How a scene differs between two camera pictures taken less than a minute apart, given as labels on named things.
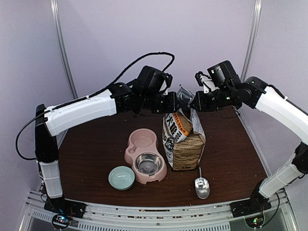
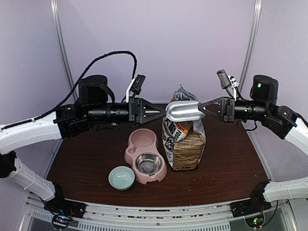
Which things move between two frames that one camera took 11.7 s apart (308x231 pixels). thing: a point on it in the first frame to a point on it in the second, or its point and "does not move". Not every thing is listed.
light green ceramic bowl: (121, 177) does not move
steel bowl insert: (148, 163) does not move
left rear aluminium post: (54, 6) does not move
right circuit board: (255, 222) does not move
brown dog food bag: (183, 138) does not move
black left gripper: (173, 105) to (140, 105)
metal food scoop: (202, 186) to (179, 110)
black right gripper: (201, 106) to (225, 109)
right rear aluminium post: (258, 7) does not move
